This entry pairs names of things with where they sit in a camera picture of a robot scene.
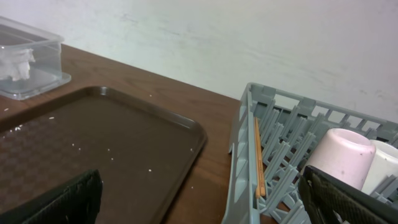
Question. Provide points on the wooden chopstick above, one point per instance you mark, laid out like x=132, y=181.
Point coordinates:
x=258, y=190
x=263, y=186

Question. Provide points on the small pink dish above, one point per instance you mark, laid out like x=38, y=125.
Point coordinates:
x=345, y=155

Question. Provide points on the grey dishwasher rack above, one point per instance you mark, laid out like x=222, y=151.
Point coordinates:
x=290, y=128

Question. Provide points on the clear plastic bin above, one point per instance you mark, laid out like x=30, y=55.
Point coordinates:
x=46, y=72

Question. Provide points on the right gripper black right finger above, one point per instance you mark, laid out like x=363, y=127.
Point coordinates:
x=328, y=200

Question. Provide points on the white napkin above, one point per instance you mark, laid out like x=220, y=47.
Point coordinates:
x=15, y=64

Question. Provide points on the cream plastic cup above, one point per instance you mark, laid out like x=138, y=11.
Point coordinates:
x=383, y=166

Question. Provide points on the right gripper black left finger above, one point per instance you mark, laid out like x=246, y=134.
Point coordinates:
x=76, y=201

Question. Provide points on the dark brown serving tray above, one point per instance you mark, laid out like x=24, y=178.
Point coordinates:
x=142, y=152

